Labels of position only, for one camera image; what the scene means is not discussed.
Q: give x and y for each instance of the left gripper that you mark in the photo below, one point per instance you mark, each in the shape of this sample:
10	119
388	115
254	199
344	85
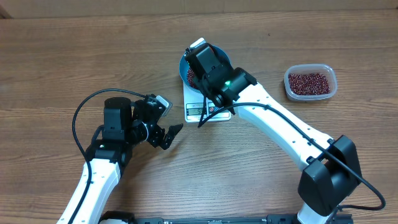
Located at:
156	140

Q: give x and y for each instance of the red beans in container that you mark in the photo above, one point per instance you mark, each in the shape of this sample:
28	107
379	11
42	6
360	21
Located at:
308	84

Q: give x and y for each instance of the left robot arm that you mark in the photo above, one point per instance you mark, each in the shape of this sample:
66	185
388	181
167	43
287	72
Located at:
126	124

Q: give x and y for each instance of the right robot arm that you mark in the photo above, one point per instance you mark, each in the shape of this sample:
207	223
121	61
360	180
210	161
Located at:
330	167

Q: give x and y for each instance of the clear plastic container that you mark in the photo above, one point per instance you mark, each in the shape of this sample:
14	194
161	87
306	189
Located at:
311	68

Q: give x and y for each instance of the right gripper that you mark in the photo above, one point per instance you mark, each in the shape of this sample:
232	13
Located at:
206	83

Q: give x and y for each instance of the blue bowl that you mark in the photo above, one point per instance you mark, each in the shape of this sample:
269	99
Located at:
184	67

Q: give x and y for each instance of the red beans in bowl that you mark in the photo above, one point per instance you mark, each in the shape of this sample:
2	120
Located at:
190	78

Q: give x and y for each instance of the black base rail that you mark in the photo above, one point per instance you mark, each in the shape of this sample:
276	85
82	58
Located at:
214	220

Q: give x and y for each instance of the white digital kitchen scale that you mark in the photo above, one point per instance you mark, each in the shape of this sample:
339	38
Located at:
193	105

